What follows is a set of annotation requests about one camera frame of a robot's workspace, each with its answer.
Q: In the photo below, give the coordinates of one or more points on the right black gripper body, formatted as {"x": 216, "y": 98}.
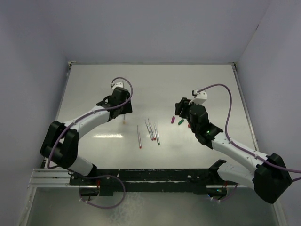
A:
{"x": 194, "y": 129}

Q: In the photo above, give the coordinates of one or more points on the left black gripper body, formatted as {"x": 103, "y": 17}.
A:
{"x": 125, "y": 109}

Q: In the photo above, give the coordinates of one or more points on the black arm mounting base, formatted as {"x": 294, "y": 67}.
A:
{"x": 196, "y": 181}

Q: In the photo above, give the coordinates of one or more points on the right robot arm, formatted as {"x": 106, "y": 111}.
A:
{"x": 266, "y": 174}

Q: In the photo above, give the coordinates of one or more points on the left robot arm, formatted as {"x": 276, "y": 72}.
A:
{"x": 61, "y": 142}

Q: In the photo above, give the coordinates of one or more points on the green-end white marker pen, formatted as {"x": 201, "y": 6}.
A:
{"x": 156, "y": 134}

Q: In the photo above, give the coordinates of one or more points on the red-end marker pen middle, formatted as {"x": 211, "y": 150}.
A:
{"x": 151, "y": 130}

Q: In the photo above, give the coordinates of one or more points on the red-end marker pen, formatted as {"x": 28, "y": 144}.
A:
{"x": 151, "y": 130}
{"x": 139, "y": 137}

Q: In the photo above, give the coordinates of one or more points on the purple-end white marker pen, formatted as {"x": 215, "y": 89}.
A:
{"x": 149, "y": 131}

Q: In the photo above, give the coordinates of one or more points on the red-end marker pen left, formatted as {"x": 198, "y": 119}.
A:
{"x": 139, "y": 137}

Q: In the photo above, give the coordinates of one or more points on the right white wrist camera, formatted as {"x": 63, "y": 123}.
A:
{"x": 199, "y": 97}

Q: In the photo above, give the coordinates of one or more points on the aluminium rail frame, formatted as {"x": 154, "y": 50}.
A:
{"x": 49, "y": 178}

